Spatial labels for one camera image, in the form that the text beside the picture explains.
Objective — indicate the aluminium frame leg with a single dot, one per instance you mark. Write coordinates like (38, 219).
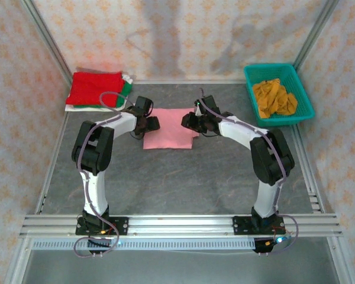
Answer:
(17, 260)
(343, 260)

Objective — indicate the green folded t-shirt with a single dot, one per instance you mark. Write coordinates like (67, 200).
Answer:
(125, 93)

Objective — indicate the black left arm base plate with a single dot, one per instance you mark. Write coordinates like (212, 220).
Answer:
(122, 226)

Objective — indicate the mustard yellow t-shirt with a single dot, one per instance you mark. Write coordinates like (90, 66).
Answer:
(272, 97)

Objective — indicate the aluminium mounting rail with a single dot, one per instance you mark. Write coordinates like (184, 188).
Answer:
(180, 225)

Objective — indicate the aluminium back rail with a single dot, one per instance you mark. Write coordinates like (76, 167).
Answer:
(189, 81)

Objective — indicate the stack of folded cloths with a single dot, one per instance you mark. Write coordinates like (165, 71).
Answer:
(74, 109)

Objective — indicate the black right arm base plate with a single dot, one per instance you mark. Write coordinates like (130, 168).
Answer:
(239, 226)

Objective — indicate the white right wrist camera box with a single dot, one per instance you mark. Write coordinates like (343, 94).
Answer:
(198, 112)

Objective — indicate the aluminium frame post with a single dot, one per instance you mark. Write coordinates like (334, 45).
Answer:
(47, 41)
(313, 32)

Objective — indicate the pink t-shirt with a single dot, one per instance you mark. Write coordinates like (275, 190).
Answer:
(171, 130)

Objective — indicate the teal plastic basket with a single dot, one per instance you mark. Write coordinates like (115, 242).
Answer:
(266, 70)

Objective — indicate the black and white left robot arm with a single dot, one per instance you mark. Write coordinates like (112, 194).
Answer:
(91, 148)

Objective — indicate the red folded t-shirt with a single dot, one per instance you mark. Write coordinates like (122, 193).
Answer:
(94, 88)

